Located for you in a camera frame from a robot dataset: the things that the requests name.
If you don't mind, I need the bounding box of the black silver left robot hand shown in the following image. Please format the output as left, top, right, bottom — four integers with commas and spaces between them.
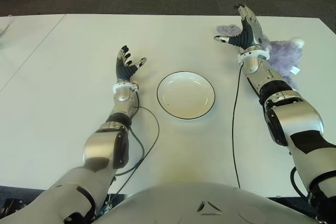
114, 45, 148, 84

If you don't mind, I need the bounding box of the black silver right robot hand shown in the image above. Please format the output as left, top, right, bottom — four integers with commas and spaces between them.
213, 3, 264, 51

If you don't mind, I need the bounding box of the purple plush bunny doll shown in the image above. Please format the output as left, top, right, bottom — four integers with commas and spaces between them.
216, 24, 305, 88

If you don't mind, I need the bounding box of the white plate with black rim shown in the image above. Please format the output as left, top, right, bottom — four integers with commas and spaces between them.
156, 71, 216, 120

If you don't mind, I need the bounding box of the silver robot torso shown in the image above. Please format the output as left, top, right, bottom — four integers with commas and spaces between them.
93, 180, 316, 224

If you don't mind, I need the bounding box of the black box under table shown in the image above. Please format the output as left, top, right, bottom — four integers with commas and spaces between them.
2, 197, 27, 213

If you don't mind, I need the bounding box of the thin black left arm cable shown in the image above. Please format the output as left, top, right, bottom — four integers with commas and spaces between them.
104, 89, 161, 206

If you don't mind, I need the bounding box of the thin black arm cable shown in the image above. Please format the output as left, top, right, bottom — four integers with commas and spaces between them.
104, 89, 161, 206
232, 60, 244, 189

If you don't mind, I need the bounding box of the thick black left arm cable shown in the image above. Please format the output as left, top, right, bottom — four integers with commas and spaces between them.
114, 127, 145, 176

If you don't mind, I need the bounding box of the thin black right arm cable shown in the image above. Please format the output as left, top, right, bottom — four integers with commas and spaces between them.
232, 60, 244, 189

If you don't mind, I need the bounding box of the thin white wire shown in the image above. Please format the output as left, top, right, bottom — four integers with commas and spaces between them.
4, 14, 14, 32

